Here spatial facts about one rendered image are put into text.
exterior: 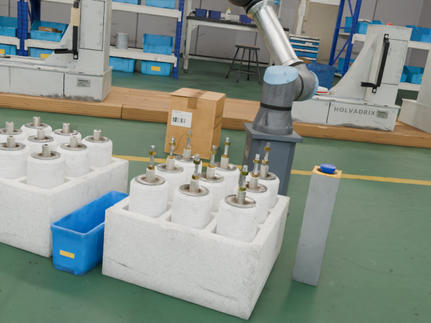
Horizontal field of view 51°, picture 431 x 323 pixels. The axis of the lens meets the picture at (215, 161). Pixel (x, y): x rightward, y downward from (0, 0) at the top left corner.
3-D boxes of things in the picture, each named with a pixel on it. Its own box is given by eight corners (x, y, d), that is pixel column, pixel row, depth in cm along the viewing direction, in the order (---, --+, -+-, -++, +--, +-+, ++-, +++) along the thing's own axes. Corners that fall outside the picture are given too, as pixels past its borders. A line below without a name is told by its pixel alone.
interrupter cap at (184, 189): (177, 196, 104) (178, 193, 104) (177, 185, 112) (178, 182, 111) (210, 198, 105) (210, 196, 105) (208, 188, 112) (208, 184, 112)
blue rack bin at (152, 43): (143, 49, 589) (143, 33, 583) (172, 53, 594) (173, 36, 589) (141, 52, 542) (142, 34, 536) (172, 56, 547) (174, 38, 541)
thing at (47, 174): (43, 207, 131) (43, 148, 126) (70, 215, 128) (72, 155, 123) (18, 218, 122) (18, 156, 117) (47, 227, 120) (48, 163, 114)
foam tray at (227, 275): (166, 220, 150) (171, 170, 145) (280, 250, 139) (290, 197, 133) (101, 274, 114) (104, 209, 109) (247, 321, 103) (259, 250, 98)
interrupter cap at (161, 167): (151, 166, 124) (152, 163, 124) (176, 165, 128) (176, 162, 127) (162, 175, 118) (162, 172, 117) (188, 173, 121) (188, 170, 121)
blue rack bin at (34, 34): (39, 37, 572) (40, 20, 566) (70, 41, 577) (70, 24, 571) (27, 38, 524) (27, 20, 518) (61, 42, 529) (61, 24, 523)
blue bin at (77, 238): (109, 225, 141) (111, 189, 138) (140, 233, 138) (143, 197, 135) (46, 267, 114) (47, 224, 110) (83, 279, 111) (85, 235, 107)
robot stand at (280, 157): (233, 194, 181) (243, 122, 173) (277, 197, 184) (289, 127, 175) (240, 213, 164) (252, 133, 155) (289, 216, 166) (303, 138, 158)
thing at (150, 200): (136, 257, 110) (142, 189, 105) (119, 240, 117) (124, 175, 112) (169, 249, 116) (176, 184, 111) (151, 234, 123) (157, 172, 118)
